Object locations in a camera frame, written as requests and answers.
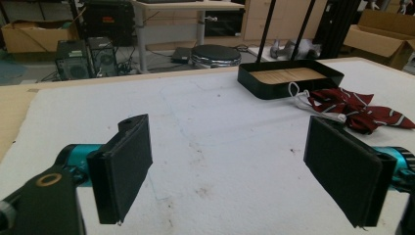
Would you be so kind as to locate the dark red striped bow tie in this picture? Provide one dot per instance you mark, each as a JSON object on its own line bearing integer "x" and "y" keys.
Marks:
{"x": 354, "y": 109}

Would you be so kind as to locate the black metal stand pole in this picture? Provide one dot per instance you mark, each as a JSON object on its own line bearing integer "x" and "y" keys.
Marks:
{"x": 303, "y": 29}
{"x": 266, "y": 31}

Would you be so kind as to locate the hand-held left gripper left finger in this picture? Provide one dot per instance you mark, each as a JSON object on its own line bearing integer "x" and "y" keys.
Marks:
{"x": 122, "y": 169}

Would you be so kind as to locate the open brown cardboard box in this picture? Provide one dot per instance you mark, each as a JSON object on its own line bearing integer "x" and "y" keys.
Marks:
{"x": 383, "y": 37}

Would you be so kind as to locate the light wooden desk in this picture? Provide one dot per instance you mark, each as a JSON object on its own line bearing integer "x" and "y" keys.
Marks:
{"x": 182, "y": 19}

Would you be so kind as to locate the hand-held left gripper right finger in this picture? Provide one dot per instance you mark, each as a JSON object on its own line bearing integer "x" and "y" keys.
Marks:
{"x": 345, "y": 164}

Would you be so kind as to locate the white felt mat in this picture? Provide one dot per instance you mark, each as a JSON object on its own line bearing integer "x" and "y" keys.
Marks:
{"x": 228, "y": 137}

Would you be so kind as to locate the black tray with wooden bottom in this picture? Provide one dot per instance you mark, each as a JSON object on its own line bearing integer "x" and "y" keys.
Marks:
{"x": 287, "y": 80}

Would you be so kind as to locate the black equipment case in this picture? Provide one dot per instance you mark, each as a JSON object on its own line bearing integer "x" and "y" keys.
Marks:
{"x": 109, "y": 21}

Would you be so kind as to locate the flat black device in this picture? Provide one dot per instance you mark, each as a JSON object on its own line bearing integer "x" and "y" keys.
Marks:
{"x": 181, "y": 54}

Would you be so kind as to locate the black computer tower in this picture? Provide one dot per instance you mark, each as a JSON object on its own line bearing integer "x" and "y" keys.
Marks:
{"x": 71, "y": 62}
{"x": 103, "y": 56}

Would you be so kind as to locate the light wooden drawer cabinet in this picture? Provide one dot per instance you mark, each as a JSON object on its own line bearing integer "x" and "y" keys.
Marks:
{"x": 280, "y": 19}

